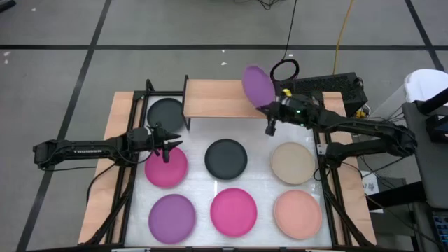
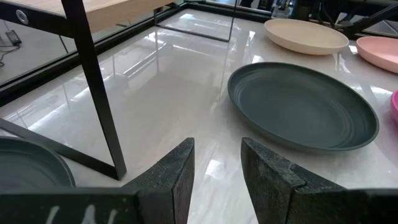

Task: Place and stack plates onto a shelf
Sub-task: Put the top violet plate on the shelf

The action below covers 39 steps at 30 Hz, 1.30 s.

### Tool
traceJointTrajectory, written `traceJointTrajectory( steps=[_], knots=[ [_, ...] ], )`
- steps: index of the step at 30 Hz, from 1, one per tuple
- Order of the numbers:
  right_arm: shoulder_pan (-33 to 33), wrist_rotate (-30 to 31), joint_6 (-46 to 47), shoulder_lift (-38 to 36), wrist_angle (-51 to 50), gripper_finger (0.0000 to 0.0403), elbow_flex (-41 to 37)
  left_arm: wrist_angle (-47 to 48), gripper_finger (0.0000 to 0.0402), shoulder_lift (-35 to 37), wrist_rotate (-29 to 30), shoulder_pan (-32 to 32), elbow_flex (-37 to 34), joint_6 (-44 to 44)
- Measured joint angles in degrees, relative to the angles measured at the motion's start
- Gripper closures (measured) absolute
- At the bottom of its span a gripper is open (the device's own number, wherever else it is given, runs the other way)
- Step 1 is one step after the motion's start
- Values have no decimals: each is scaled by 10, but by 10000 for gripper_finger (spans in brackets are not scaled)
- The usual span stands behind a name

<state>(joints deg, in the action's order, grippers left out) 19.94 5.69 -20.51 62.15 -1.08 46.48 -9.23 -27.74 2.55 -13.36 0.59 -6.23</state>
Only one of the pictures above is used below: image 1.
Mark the peach plate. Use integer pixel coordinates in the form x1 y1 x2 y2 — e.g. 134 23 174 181
274 189 323 241

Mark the wooden shelf with black legs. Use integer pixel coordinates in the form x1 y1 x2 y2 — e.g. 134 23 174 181
181 74 270 132

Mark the black computer case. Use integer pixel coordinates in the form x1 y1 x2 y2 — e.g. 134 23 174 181
275 72 368 118

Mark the black plate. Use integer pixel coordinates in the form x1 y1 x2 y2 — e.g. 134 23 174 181
204 138 249 181
146 97 186 132

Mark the black metal table frame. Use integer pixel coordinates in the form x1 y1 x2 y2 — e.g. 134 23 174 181
83 78 375 248

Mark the white paper sheet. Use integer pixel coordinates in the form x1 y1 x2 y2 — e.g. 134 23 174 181
361 170 382 196

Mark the white bin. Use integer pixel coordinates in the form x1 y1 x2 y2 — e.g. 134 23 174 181
404 69 448 104

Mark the black equipment block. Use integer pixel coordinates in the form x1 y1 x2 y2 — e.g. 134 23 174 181
414 89 448 143

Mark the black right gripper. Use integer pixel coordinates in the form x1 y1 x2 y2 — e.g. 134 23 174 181
257 93 319 137

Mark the grey desk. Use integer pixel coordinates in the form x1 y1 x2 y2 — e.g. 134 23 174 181
401 101 448 211

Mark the laptop keyboard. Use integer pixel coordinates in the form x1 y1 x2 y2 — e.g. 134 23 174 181
432 211 448 248

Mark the beige plate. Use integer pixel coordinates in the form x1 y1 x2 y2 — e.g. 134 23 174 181
270 141 316 186

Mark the yellow cable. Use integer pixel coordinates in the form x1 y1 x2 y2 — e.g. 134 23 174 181
332 0 355 75

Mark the black hanging cable with loop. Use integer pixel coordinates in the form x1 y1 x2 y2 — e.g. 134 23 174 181
269 0 301 83

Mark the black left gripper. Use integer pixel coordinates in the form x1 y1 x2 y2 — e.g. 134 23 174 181
126 122 183 165

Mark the magenta plate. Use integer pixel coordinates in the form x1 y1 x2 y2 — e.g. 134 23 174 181
144 146 189 189
209 187 258 238

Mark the black floor cable bundle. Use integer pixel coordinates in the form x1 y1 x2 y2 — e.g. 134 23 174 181
233 0 284 11

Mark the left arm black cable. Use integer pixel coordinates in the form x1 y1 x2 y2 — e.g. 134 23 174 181
41 159 120 206

